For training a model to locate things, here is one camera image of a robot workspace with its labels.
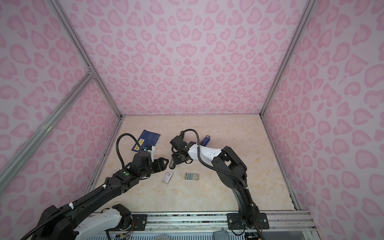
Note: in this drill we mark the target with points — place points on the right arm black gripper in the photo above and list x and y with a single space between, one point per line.
174 156

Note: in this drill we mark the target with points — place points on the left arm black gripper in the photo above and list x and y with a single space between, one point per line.
160 164

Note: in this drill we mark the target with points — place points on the red white staple box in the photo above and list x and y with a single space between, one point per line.
167 177

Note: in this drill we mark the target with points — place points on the staple tray with staples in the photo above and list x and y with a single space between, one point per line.
191 176

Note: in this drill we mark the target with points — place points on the blue long stapler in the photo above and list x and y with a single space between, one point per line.
205 141

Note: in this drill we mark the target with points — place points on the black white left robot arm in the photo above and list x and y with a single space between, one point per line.
61 223

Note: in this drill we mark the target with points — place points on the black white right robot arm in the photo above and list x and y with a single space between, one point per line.
230 169

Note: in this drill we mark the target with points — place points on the dark blue booklet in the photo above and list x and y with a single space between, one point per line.
146 138

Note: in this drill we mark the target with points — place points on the grey cloth pad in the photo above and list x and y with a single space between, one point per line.
221 235

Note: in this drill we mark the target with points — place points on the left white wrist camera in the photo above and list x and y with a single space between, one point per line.
151 150

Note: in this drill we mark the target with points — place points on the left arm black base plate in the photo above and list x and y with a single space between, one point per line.
135 222

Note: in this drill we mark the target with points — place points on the aluminium front rail frame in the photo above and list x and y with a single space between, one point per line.
284 225

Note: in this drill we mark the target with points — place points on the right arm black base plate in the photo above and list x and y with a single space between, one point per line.
236 221

